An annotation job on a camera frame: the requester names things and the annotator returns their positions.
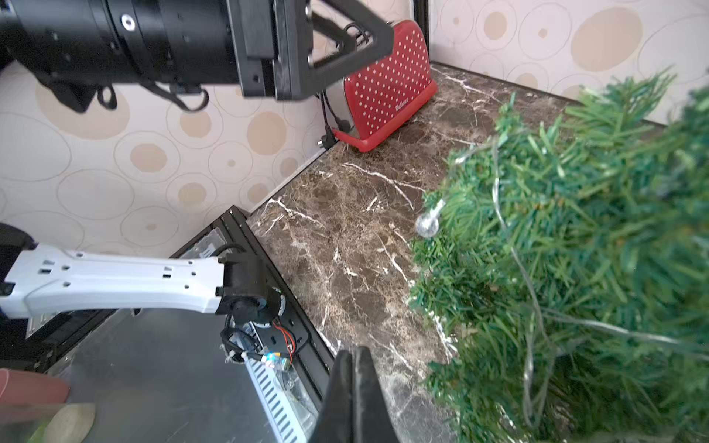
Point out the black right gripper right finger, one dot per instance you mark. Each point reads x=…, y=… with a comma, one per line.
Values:
x=372, y=422

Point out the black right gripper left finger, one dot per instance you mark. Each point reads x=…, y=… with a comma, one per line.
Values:
x=335, y=422

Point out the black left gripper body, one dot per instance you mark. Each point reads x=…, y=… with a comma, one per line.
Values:
x=272, y=40

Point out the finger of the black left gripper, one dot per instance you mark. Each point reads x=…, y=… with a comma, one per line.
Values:
x=309, y=75

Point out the green artificial christmas tree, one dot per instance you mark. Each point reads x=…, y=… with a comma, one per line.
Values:
x=565, y=277

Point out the red polka dot toaster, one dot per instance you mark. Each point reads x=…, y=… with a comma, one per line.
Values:
x=367, y=107

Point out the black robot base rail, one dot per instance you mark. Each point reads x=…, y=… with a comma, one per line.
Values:
x=264, y=327

